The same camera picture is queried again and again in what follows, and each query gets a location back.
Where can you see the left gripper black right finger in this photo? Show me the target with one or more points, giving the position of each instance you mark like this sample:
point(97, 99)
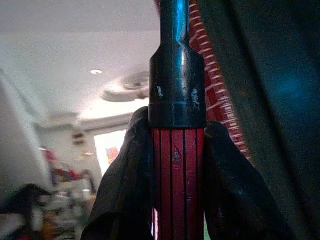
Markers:
point(232, 190)

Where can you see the white plaster ceiling medallion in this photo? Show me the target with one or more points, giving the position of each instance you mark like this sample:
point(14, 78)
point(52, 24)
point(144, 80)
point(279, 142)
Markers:
point(127, 88)

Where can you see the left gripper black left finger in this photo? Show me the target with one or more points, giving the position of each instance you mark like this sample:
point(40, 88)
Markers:
point(125, 190)

